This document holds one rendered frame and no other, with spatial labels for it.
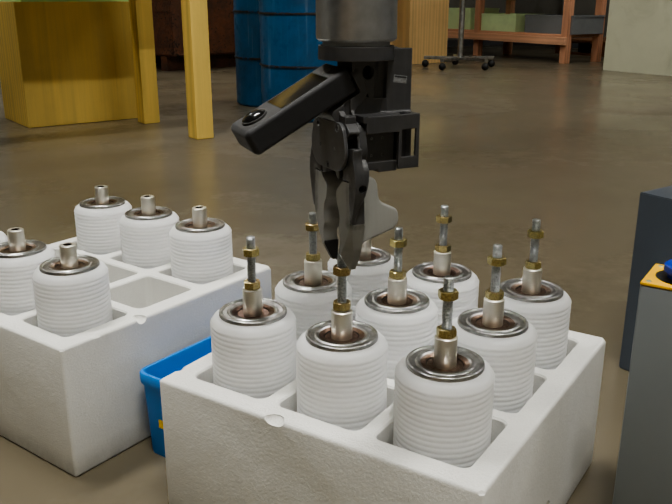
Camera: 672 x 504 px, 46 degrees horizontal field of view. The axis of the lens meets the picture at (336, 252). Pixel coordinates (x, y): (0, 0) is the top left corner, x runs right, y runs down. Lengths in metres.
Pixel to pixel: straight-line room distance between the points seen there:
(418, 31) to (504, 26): 1.21
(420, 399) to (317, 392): 0.12
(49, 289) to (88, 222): 0.33
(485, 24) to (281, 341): 7.84
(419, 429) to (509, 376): 0.14
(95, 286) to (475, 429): 0.54
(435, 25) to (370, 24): 6.92
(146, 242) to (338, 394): 0.57
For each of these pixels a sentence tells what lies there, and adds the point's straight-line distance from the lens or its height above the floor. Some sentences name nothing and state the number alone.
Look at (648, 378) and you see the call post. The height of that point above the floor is 0.21.
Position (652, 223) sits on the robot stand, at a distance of 1.30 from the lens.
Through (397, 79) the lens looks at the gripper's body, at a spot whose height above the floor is 0.51.
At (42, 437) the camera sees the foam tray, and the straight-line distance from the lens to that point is 1.13.
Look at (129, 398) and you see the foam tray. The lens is 1.11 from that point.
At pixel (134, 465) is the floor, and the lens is 1.10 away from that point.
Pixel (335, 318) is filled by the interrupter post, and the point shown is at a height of 0.28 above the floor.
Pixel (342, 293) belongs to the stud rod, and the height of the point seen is 0.30.
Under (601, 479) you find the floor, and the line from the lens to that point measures 1.10.
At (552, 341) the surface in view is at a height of 0.20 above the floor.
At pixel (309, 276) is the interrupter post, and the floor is 0.26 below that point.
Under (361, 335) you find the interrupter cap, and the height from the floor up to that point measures 0.25.
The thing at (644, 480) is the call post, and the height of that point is 0.09.
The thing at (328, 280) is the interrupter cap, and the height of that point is 0.25.
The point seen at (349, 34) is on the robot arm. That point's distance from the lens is 0.72.
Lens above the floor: 0.59
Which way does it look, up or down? 18 degrees down
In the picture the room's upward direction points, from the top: straight up
